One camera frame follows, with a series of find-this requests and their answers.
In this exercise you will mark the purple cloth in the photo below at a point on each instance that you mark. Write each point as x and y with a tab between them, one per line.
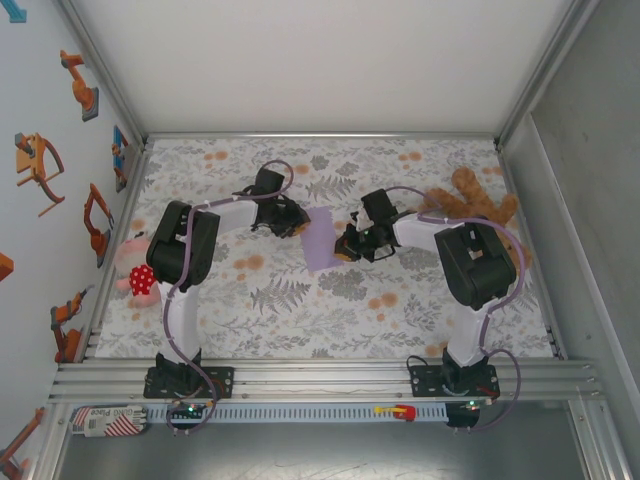
320	240

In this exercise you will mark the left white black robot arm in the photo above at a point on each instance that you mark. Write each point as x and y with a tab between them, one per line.
180	250

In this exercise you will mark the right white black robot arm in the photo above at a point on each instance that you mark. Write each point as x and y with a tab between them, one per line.
475	265

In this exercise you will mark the floral printed table mat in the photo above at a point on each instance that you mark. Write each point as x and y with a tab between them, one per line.
300	325

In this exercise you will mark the brown teddy bear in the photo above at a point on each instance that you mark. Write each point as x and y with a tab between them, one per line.
470	190

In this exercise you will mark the pink plush doll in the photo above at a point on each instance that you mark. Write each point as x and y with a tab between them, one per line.
142	277

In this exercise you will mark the red yellow small tool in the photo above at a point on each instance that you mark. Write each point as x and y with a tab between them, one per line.
402	412

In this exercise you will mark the small circuit board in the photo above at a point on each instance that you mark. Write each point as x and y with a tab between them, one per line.
470	404
190	411

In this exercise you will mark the red and white label card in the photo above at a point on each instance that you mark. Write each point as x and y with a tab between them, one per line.
107	421

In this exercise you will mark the aluminium frame crossbar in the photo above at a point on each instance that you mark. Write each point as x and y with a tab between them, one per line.
320	135

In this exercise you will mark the aluminium mounting rail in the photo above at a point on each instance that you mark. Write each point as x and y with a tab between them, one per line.
325	372

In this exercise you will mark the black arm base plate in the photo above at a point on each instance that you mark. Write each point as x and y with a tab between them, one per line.
425	381
220	382

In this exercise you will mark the blue orange wall sticker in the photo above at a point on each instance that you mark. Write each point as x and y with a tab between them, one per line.
120	155

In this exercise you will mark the aluminium side rail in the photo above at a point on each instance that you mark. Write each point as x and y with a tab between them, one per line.
92	342
556	340

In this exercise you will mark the aluminium frame post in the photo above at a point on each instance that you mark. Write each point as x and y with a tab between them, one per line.
107	75
540	75

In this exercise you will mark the orange curved machine wall sticker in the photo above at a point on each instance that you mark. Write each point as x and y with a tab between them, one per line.
32	165

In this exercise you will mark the orange block wall sticker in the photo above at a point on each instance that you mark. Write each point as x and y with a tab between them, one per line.
5	267

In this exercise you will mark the aluminium frame leg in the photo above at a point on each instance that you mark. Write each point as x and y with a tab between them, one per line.
50	450
600	450

